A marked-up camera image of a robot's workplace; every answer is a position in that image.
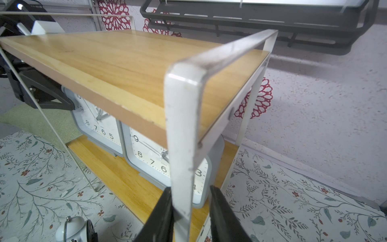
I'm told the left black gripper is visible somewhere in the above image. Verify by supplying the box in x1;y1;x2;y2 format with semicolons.
1;51;75;111

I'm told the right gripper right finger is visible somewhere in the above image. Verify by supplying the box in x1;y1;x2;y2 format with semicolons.
210;186;252;242

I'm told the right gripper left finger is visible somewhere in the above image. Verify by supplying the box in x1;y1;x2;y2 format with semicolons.
134;187;174;242

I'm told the grey square alarm clock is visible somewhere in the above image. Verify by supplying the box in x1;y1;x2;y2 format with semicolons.
121;123;225;209

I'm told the grey square clock face-down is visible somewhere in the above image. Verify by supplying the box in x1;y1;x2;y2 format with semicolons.
62;87;124;157

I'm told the wooden white-framed two-tier shelf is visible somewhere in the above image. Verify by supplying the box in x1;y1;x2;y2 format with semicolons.
1;29;278;242

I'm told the green pillow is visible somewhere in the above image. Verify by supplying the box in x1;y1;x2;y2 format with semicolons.
1;103;82;150

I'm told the white twin-bell clock upper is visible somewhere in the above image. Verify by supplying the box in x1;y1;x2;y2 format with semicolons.
55;216;98;242

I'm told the dark grey wall shelf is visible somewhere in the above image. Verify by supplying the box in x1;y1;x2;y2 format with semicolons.
140;1;380;55

